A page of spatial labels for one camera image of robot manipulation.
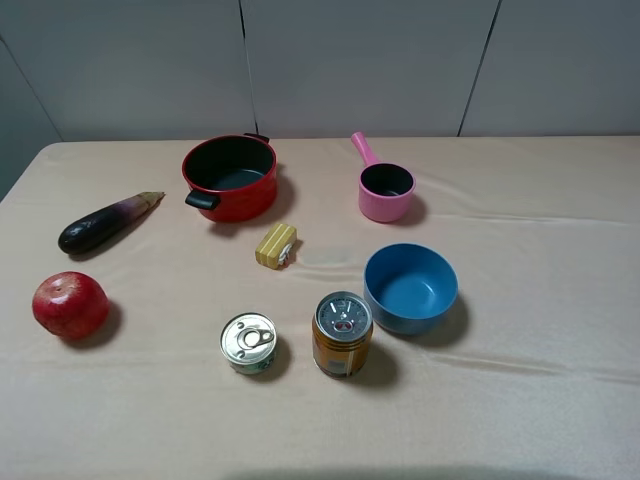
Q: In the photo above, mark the red apple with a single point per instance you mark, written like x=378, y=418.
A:
x=70, y=305

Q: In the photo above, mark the yellow striped toy block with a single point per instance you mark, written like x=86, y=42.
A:
x=273, y=250

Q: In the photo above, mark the orange drink can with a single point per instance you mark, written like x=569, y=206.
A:
x=342, y=328

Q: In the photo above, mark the pink saucepan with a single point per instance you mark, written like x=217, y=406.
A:
x=385, y=189

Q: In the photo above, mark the blue bowl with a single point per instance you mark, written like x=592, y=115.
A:
x=409, y=288

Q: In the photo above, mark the red cooking pot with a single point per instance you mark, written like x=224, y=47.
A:
x=232, y=178

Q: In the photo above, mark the short silver tin can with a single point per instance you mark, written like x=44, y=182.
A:
x=248, y=342

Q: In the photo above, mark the purple eggplant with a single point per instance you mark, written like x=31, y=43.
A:
x=96, y=228

